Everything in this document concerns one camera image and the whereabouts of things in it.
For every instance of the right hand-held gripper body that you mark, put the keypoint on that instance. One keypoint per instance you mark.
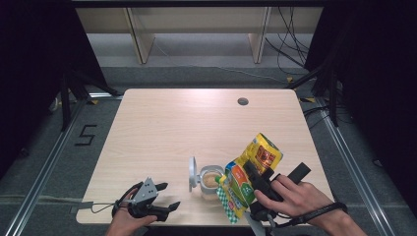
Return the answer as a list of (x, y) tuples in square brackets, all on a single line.
[(264, 183)]

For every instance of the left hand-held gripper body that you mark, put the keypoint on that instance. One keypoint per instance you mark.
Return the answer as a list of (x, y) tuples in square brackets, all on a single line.
[(144, 196)]

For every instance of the yellow pouch with green cap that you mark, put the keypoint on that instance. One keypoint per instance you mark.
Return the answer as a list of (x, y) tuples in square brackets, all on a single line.
[(242, 190)]

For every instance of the clear jar with grey lid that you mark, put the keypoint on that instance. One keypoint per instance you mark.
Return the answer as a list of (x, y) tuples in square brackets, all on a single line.
[(209, 180)]

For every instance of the person's left hand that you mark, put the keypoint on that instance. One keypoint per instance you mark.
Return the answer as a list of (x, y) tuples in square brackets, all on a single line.
[(126, 226)]

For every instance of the person's right hand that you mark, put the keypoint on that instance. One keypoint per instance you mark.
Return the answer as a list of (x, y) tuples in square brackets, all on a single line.
[(301, 200)]

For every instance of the grey tape piece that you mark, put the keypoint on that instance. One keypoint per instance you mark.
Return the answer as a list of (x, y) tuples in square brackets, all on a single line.
[(82, 206)]

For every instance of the yellow black floor tape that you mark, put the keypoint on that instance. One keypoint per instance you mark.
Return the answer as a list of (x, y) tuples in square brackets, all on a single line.
[(307, 99), (94, 102), (289, 79)]

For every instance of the black metal stand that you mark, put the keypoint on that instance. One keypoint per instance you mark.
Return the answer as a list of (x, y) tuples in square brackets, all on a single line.
[(65, 105), (333, 98)]

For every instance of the black curtain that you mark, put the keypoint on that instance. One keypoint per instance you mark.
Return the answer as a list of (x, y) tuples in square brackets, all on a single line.
[(32, 65), (377, 82)]

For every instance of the light wooden shelf unit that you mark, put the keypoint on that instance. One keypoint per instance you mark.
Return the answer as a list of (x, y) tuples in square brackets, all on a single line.
[(196, 19)]

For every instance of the aluminium floor rail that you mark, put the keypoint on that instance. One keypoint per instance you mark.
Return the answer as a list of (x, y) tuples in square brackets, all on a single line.
[(42, 170), (360, 177)]

